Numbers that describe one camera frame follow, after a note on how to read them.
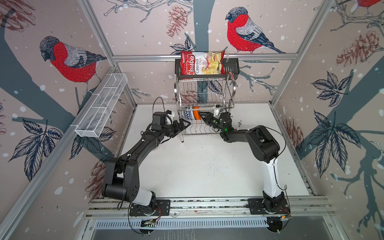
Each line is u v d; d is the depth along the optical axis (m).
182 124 0.77
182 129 0.76
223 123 0.79
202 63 0.88
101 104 0.79
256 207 0.73
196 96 1.22
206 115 0.89
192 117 0.98
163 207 0.73
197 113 0.94
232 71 0.95
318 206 0.75
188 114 0.98
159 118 0.68
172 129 0.77
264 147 0.58
